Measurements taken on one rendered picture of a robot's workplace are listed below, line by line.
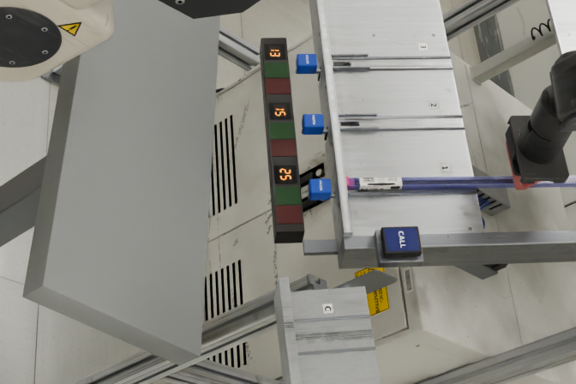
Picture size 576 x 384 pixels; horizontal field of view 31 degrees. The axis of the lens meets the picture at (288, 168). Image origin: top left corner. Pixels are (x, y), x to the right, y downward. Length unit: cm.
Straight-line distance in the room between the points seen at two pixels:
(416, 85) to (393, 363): 51
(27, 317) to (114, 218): 68
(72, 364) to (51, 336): 6
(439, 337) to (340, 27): 53
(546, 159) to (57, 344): 98
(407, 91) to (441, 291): 38
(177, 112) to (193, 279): 25
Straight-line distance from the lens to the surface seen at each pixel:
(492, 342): 188
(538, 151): 141
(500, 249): 147
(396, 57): 161
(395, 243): 139
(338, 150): 147
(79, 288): 121
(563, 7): 176
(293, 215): 145
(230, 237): 208
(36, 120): 215
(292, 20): 305
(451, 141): 154
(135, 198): 133
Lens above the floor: 148
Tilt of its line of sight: 33 degrees down
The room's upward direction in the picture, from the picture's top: 62 degrees clockwise
